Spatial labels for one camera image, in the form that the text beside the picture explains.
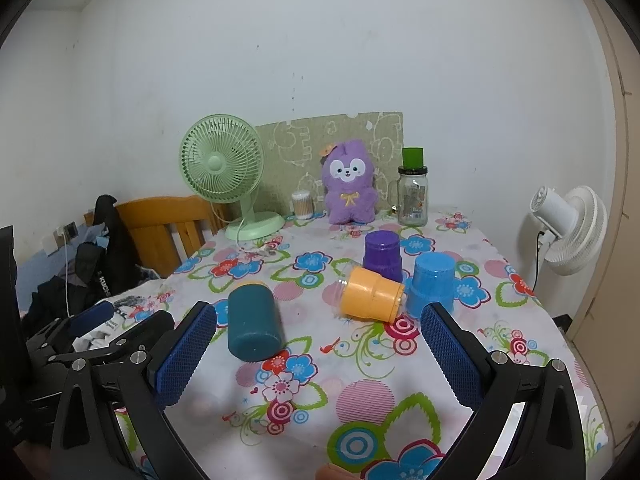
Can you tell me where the blue plastic cup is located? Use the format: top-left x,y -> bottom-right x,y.
406,252 -> 456,320

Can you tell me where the orange plastic cup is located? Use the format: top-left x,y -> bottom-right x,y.
334,263 -> 405,323

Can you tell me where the white printed t-shirt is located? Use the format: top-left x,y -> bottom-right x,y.
73,296 -> 145,352

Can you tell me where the beige door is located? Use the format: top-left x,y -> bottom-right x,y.
566,0 -> 640,346

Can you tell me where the purple plush toy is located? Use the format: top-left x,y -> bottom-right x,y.
321,139 -> 378,224

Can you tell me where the purple plastic cup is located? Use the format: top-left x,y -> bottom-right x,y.
362,230 -> 404,283

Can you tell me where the teal cup yellow rim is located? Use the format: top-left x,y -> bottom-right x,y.
228,284 -> 285,362

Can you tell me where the green desk fan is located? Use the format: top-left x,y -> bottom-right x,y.
179,114 -> 284,243

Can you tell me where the wooden chair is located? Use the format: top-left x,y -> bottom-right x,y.
85,195 -> 231,278

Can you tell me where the glass jar green lid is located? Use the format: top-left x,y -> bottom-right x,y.
388,146 -> 428,226

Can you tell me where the floral tablecloth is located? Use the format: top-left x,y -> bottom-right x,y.
114,208 -> 608,479

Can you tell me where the wall power outlet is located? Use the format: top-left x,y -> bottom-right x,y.
63,221 -> 78,240

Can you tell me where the green fan power cable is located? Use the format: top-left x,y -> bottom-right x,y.
209,200 -> 286,261

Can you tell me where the black bag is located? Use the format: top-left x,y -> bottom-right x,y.
18,194 -> 144,334

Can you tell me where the white floor fan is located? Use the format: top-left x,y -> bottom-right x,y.
529,185 -> 608,276

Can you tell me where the cotton swab container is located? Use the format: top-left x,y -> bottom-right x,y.
291,190 -> 314,220

